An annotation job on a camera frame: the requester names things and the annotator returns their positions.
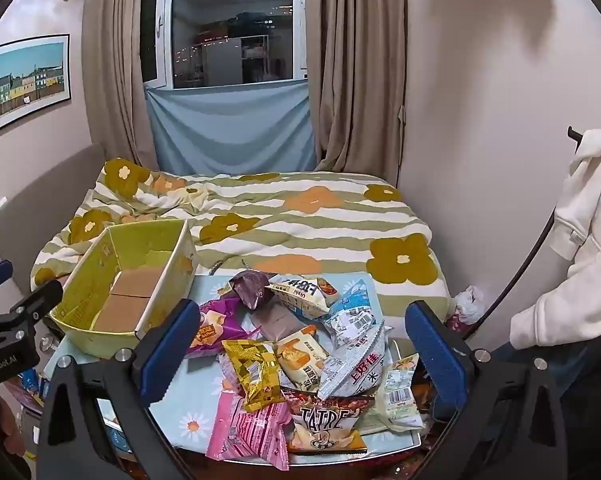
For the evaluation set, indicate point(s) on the beige curtain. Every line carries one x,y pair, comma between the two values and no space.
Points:
360,85
115,85

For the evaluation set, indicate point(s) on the cream snack packet blue print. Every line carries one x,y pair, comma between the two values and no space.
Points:
300,295

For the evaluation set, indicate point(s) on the purple potato chips bag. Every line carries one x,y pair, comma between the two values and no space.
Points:
218,330

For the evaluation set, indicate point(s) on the floral striped blanket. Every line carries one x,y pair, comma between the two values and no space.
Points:
305,230

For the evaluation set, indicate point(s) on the brown black chips packet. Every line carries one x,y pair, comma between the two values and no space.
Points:
325,415

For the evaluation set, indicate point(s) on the blue and white snack packet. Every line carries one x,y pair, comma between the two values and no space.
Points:
353,310

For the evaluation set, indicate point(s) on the white hoodie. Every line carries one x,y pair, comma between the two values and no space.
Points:
580,220

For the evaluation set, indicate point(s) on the green cardboard box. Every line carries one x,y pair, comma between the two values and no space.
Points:
85,285

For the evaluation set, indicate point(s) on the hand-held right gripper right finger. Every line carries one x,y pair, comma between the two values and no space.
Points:
435,360

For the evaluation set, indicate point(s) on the gold snack packet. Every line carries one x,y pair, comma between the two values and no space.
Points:
253,370

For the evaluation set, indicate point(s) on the cream cake snack packet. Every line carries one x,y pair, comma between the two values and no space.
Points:
300,355

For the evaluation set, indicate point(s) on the white green snack packet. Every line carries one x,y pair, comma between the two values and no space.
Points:
398,390

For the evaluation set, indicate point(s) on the grey padded headboard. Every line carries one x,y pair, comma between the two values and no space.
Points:
40,195

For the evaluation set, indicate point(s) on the framed wall poster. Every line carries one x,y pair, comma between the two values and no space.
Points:
25,80

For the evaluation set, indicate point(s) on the pink snack packet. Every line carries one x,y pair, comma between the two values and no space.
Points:
250,430

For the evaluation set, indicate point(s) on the daisy print tablecloth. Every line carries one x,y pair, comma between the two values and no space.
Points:
200,387

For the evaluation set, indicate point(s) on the white plastic bag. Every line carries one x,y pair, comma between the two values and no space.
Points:
468,302

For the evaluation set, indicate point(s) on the light blue cloth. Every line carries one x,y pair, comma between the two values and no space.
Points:
230,130

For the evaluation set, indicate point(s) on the crumpled dark brown snack packet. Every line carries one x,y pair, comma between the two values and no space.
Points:
248,290

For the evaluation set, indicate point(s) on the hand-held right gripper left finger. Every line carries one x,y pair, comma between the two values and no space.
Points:
170,355

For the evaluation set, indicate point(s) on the black wall hook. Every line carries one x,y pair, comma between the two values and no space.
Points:
574,135

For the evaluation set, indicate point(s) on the window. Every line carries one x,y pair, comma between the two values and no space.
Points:
220,35

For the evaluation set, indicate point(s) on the silver white cracker packet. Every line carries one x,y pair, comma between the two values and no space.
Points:
355,365

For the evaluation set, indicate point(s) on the flat grey-brown snack packet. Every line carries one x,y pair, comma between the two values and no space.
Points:
275,322

